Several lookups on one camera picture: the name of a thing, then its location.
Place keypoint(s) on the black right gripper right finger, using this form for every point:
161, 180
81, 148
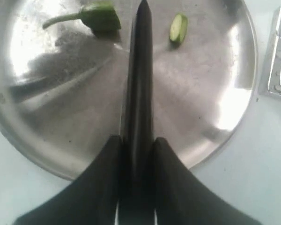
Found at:
181, 199

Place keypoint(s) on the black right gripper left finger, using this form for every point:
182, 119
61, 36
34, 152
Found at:
91, 199

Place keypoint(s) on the black handled knife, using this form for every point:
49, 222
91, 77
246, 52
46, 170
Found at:
136, 205

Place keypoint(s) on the green chili pepper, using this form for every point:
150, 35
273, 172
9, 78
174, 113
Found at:
99, 16

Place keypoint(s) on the green cucumber slice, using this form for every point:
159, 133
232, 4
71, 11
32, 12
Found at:
178, 28

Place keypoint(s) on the round steel plate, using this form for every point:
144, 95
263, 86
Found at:
62, 89

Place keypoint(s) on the chrome wire utensil holder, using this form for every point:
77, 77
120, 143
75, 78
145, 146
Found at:
270, 81

